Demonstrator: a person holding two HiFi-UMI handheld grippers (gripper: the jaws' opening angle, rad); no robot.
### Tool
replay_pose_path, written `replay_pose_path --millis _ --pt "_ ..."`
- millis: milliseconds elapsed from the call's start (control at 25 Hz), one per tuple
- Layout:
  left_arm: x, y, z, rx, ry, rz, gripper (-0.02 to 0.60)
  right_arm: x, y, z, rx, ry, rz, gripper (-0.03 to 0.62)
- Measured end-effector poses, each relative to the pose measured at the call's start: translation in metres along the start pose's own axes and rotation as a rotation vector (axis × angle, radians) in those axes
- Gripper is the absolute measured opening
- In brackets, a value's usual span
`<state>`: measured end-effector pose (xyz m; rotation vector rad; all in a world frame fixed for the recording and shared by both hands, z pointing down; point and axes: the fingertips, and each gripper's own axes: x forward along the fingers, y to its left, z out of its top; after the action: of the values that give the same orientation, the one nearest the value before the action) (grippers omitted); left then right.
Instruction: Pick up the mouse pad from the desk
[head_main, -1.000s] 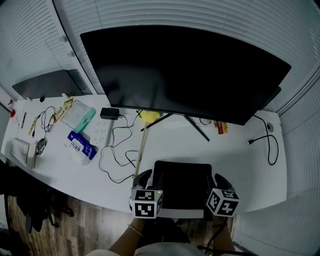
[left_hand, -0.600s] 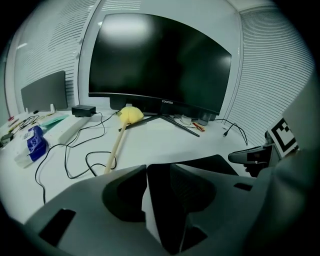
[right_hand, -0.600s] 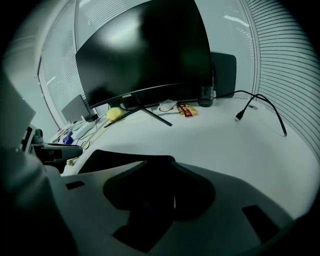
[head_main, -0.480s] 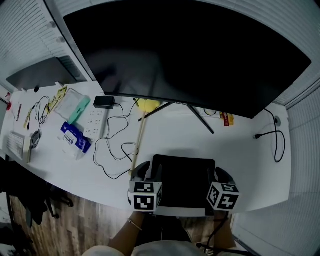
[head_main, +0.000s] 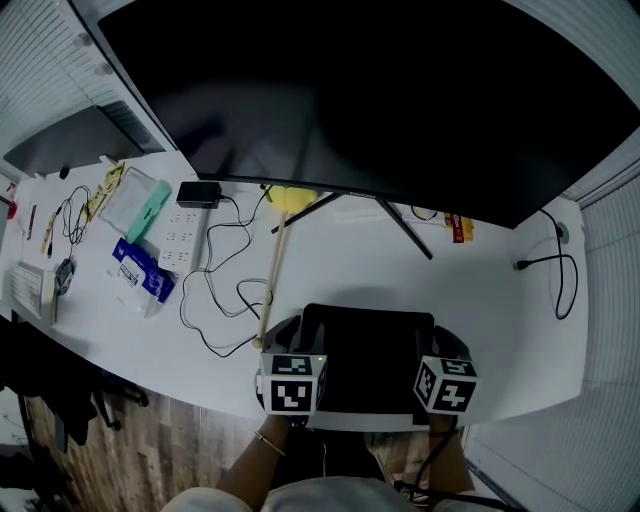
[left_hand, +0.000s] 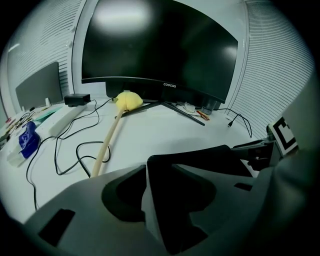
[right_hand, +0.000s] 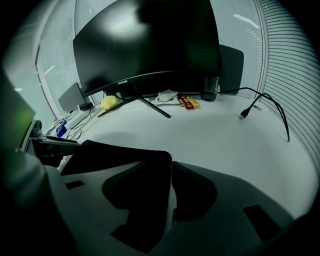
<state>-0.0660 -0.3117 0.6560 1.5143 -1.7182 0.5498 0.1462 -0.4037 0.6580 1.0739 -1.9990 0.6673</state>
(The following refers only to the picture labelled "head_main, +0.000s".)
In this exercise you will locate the white keypad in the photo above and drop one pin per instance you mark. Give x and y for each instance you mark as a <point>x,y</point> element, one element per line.
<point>27,289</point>

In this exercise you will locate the white power strip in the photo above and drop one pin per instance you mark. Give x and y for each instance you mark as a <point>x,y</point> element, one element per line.
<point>181,235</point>

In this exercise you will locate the yellow snack packet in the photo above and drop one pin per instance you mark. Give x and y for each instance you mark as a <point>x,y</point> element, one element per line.
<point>113,176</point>
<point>94,202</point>

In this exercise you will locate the person's light trousers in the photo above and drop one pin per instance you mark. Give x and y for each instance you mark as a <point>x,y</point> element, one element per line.
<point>340,495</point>

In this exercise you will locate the person's left forearm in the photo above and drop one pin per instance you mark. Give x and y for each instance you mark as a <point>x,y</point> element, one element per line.
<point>252,462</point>

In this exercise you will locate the clear plastic bag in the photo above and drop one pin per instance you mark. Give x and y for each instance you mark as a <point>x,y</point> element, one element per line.
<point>122,202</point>

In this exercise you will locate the grey monitor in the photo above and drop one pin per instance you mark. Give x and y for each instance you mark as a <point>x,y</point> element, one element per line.
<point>75,141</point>

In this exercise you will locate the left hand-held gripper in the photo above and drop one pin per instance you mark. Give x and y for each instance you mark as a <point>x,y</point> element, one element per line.
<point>292,382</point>

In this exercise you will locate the black monitor stand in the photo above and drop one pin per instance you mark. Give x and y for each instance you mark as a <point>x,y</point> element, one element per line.
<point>407,232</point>

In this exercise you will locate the white packet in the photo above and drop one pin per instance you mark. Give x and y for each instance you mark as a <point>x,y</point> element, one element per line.
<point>422,215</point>

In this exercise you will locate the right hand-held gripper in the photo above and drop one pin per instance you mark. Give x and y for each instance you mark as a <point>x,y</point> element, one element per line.
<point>445,385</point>

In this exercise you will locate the black office chair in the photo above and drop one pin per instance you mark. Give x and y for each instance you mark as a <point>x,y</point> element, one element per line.
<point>60,380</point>

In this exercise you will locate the person's right forearm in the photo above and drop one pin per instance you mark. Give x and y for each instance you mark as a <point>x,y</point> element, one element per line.
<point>452,460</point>

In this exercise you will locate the black mouse pad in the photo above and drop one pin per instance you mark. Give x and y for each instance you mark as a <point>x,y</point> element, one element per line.
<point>371,360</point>

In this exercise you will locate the white desk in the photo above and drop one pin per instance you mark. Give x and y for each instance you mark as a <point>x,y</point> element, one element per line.
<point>375,272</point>

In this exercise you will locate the yellow-headed wooden stick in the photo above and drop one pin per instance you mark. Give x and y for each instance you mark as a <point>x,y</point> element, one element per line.
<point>289,198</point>

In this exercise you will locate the grey computer mouse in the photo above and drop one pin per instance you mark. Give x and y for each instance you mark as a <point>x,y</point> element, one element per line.
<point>64,276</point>

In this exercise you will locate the blue wet wipes pack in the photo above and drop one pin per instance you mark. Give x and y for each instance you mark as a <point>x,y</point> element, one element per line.
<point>142,272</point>

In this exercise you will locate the black power adapter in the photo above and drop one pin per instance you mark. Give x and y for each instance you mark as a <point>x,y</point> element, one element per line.
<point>198,194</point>

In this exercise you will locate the round desk grommet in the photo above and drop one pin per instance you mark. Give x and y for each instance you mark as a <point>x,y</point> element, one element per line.
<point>563,231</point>

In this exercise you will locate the large black monitor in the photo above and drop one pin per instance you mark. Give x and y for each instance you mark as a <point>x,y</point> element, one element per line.
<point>360,100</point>

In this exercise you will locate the teal case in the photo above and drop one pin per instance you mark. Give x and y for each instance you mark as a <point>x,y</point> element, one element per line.
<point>148,212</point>

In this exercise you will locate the red and yellow packet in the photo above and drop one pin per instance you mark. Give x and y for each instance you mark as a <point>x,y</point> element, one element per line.
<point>459,227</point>

